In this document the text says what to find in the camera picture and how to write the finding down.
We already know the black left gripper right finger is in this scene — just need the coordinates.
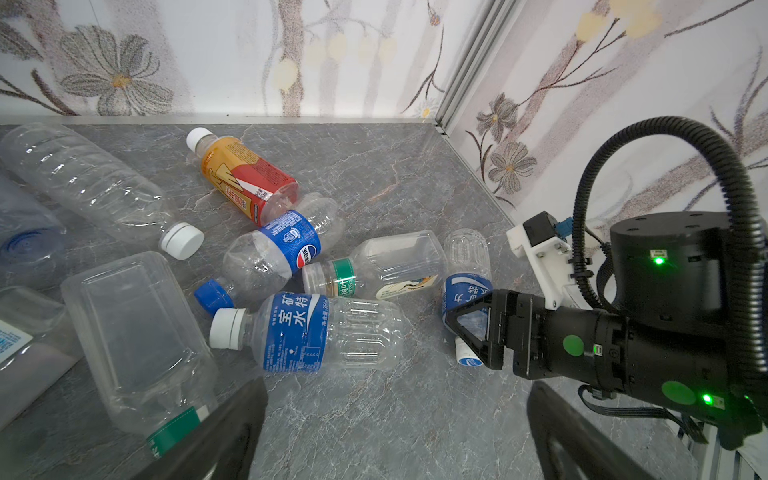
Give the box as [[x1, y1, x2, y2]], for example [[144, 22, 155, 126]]
[[526, 381, 651, 480]]

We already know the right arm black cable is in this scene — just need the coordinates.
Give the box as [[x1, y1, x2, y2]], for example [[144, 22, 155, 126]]
[[571, 115, 768, 397]]

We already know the purple tinted Cancer bottle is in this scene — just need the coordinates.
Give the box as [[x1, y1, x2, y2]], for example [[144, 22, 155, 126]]
[[1, 176, 66, 290]]

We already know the orange red label bottle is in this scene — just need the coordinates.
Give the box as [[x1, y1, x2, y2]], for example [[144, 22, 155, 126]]
[[186, 127, 300, 227]]

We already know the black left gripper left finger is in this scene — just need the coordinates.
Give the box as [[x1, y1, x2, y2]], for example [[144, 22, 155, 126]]
[[134, 377, 269, 480]]

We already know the aluminium corner frame post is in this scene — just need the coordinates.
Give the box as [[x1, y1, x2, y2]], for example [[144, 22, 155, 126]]
[[434, 0, 526, 134]]

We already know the clear square bottle green band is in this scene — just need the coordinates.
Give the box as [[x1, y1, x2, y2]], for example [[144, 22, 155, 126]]
[[61, 251, 218, 458]]

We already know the clear bottle green label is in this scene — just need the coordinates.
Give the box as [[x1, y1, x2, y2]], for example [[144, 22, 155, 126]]
[[302, 230, 447, 300]]

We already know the Pepsi blue label bottle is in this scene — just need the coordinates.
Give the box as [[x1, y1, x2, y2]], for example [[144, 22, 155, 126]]
[[194, 193, 346, 316]]

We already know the Pocari Sweat bottle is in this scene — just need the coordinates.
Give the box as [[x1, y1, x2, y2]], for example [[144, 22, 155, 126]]
[[442, 228, 493, 367]]

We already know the blue label white cap bottle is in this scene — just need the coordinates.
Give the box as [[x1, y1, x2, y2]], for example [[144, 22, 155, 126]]
[[209, 292, 412, 374]]

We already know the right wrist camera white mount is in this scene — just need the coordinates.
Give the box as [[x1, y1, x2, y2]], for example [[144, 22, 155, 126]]
[[506, 211, 589, 310]]

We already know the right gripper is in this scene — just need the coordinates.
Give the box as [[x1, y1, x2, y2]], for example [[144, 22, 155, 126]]
[[443, 289, 628, 394]]

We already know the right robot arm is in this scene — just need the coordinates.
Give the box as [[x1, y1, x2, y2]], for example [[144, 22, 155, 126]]
[[445, 212, 763, 450]]

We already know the untouched water blue label bottle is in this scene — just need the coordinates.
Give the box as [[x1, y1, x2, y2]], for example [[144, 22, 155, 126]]
[[1, 286, 83, 428]]

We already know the clear ribbed bottle white cap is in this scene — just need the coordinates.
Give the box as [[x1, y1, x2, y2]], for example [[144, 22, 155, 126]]
[[1, 123, 205, 260]]

